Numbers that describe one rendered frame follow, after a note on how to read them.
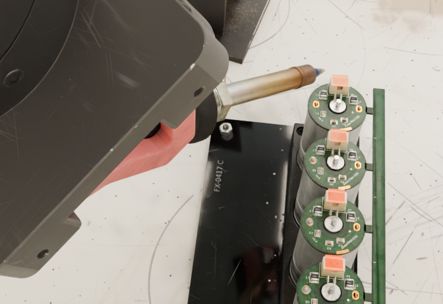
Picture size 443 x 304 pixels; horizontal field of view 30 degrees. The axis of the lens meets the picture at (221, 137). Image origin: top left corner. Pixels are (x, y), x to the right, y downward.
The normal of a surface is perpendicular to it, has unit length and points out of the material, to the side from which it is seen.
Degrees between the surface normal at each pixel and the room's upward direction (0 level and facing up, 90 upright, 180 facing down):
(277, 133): 0
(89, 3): 29
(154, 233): 0
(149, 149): 40
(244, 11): 0
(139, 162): 99
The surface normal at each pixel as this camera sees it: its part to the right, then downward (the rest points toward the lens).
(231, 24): 0.04, -0.56
